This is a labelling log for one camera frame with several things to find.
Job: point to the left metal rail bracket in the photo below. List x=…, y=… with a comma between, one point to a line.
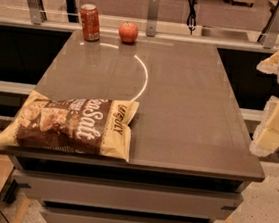
x=37, y=13

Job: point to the right metal rail bracket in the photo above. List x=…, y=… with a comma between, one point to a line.
x=269, y=35

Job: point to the red coke can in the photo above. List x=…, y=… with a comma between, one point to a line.
x=90, y=22

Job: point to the brown chip bag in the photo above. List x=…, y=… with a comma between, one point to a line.
x=80, y=126

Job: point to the grey drawer cabinet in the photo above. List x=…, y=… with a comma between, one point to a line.
x=83, y=190

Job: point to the red apple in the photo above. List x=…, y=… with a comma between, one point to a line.
x=128, y=32

